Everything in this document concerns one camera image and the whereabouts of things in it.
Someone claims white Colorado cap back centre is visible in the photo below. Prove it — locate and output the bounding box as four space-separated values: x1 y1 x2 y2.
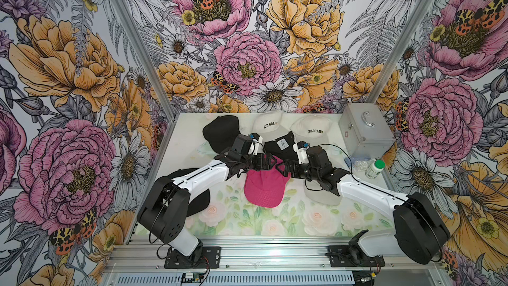
252 111 289 142

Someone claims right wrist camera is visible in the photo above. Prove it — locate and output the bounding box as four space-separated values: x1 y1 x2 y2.
293 141 310 165

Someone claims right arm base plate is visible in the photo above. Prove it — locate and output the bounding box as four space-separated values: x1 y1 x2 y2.
325 245 386 268

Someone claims small circuit board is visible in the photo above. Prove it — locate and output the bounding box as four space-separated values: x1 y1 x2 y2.
180 272 206 285

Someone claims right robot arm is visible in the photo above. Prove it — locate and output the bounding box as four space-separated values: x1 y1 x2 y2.
277 142 451 265

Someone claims white bottle green lid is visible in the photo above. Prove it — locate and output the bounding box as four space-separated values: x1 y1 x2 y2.
365 160 386 180

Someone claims perforated metal tray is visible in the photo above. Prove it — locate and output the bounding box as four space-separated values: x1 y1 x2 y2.
109 270 355 285

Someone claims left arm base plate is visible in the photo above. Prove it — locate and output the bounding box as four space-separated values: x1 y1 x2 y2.
164 246 222 270

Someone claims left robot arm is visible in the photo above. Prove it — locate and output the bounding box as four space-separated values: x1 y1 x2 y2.
137 135 276 262

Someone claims black cap with patch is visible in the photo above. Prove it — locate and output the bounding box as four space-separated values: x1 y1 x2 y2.
264 131 298 161

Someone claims aluminium front rail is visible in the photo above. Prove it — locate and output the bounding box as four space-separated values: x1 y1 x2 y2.
104 236 443 274

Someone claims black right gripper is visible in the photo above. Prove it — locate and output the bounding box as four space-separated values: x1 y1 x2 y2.
275 159 321 181

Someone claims white Colorado cap back right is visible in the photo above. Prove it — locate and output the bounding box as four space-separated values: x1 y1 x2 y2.
291 115 333 146

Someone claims clear plastic bag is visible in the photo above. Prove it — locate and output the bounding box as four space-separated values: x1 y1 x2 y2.
344 158 373 173

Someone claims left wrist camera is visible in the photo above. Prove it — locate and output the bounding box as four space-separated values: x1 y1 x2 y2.
247 138 265 156

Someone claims silver metal case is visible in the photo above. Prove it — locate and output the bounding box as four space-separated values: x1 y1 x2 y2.
339 103 395 159

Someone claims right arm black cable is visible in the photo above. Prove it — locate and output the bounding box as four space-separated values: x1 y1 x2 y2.
307 144 354 191

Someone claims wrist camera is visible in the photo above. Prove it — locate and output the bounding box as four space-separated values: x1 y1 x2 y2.
247 138 265 156
293 141 310 165

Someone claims pink cap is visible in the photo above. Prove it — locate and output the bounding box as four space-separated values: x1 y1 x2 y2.
244 166 291 208

